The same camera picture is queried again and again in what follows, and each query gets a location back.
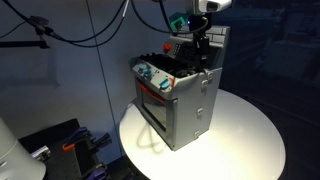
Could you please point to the orange clamp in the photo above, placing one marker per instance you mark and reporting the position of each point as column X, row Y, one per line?
column 68, row 146

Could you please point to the black webcam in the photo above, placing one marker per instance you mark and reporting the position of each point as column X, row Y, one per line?
column 38, row 21

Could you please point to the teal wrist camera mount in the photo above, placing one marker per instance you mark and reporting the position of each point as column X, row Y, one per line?
column 177, row 22

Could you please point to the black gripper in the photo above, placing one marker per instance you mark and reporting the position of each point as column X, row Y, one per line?
column 199, row 26

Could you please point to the black camera boom stand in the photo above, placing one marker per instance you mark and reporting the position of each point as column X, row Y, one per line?
column 20, row 44

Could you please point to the grey toy stove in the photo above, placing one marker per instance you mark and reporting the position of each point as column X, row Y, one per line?
column 190, row 110

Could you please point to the white rounded housing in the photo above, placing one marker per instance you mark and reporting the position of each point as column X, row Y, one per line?
column 16, row 160

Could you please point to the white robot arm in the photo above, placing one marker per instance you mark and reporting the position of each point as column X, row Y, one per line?
column 213, row 5

